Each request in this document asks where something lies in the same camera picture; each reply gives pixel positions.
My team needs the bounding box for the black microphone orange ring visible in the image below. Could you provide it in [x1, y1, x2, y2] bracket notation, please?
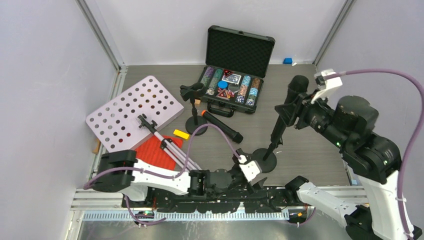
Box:
[201, 109, 244, 144]

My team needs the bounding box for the red triangle token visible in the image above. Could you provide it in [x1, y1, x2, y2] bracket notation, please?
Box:
[216, 89, 232, 100]
[223, 69, 234, 77]

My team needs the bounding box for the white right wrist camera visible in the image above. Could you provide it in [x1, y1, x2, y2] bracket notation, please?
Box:
[311, 68, 343, 104]

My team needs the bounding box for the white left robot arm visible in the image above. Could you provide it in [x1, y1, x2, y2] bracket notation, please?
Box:
[84, 150, 262, 207]

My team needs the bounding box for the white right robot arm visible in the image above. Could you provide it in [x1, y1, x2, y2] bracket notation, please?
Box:
[275, 94, 423, 240]

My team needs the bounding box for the red triangle token upper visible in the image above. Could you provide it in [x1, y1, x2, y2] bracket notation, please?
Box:
[223, 69, 234, 77]

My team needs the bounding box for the small yellow block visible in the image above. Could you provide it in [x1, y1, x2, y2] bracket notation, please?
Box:
[173, 129, 190, 140]

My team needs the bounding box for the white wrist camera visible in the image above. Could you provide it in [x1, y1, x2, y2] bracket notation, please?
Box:
[311, 68, 343, 104]
[235, 154, 262, 183]

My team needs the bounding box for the black poker chip case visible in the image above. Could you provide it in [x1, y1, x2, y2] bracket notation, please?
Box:
[198, 25, 276, 118]

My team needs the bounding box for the silver dealer button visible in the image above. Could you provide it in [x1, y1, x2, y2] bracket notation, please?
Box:
[227, 83, 240, 93]

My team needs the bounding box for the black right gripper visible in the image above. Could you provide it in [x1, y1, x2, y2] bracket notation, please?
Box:
[272, 85, 348, 147]

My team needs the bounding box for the black microphone plain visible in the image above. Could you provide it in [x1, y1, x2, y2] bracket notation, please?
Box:
[270, 75, 309, 148]

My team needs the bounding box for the red triangle token lower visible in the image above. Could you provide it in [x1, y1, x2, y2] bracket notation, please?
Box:
[216, 89, 232, 100]

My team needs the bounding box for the black round-base mic stand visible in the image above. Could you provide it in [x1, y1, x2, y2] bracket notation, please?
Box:
[252, 139, 283, 174]
[179, 82, 208, 136]

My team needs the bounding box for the lilac tripod music stand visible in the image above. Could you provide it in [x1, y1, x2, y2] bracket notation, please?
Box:
[85, 75, 184, 152]

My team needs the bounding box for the red sheet music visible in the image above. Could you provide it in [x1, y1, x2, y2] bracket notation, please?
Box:
[135, 136, 177, 171]

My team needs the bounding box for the blue round chip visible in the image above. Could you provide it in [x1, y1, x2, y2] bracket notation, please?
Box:
[217, 80, 229, 89]

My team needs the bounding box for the wooden block on rail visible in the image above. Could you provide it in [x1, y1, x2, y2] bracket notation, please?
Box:
[92, 138, 101, 155]

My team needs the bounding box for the blue playing card deck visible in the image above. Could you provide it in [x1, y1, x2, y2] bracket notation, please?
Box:
[221, 73, 242, 85]

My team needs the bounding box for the small blue block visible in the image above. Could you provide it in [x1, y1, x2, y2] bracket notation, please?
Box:
[282, 57, 293, 65]

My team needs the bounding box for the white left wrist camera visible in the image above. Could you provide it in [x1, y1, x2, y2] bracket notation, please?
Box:
[235, 154, 262, 183]

